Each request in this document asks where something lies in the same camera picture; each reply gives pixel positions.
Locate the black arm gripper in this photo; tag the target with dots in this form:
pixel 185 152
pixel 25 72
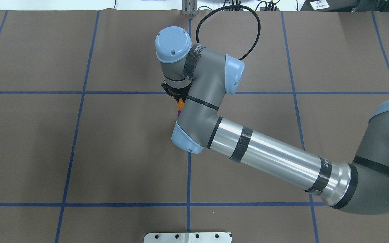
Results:
pixel 175 94

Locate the orange trapezoid block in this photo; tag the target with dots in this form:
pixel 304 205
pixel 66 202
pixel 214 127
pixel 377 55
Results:
pixel 180 104

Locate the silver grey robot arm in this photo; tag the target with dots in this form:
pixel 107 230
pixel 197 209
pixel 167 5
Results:
pixel 202 77

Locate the black box with label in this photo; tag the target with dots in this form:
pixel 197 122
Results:
pixel 328 5

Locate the grey aluminium camera post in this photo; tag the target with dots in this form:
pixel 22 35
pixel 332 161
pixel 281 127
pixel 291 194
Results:
pixel 190 7

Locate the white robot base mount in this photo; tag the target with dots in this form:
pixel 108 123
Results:
pixel 189 237

